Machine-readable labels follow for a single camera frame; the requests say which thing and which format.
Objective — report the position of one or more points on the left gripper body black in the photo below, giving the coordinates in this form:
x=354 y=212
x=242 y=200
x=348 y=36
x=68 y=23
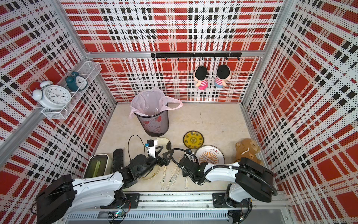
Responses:
x=160 y=161

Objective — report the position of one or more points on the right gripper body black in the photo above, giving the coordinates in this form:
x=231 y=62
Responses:
x=183 y=161

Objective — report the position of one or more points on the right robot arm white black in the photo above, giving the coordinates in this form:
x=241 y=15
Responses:
x=247 y=179

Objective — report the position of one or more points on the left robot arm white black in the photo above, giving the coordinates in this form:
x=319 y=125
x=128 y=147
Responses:
x=66 y=194

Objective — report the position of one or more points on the cream plate with flowers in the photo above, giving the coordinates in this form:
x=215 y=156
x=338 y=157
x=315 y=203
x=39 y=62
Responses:
x=151 y=174

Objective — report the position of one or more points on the cream plate with black mark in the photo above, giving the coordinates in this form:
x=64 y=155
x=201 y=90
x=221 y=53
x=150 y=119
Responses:
x=163 y=143

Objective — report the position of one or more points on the white plate orange sunburst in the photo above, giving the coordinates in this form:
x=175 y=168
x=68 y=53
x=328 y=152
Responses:
x=210 y=154

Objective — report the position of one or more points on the yellow patterned plate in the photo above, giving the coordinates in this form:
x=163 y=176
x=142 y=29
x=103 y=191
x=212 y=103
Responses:
x=193 y=140

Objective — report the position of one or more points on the black mesh trash bin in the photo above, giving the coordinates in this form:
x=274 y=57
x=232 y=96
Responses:
x=154 y=122

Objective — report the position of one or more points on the green circuit board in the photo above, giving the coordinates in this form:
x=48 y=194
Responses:
x=115 y=215

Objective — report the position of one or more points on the brown teddy bear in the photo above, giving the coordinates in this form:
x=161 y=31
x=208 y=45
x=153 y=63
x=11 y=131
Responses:
x=248 y=148

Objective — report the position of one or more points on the pink plastic bin liner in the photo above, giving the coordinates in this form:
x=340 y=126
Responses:
x=152 y=102

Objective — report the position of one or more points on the doll with pink shirt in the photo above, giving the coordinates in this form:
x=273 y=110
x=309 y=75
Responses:
x=200 y=76

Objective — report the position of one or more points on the doll with striped blue shirt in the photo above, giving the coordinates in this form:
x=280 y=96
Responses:
x=223 y=74

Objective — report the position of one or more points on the teal alarm clock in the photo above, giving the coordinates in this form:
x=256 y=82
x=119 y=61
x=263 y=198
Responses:
x=75 y=82

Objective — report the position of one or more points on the white alarm clock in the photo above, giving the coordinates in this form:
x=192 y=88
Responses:
x=50 y=96

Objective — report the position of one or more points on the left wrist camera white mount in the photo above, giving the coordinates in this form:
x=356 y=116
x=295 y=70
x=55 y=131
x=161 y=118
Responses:
x=151 y=147

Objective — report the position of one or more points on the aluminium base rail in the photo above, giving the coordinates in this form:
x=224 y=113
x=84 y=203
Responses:
x=188 y=207

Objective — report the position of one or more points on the white wire wall shelf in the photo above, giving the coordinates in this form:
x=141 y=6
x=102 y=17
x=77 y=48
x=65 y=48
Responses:
x=89 y=70

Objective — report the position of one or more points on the black wall hook rail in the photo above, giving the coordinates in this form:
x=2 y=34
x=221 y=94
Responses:
x=196 y=55

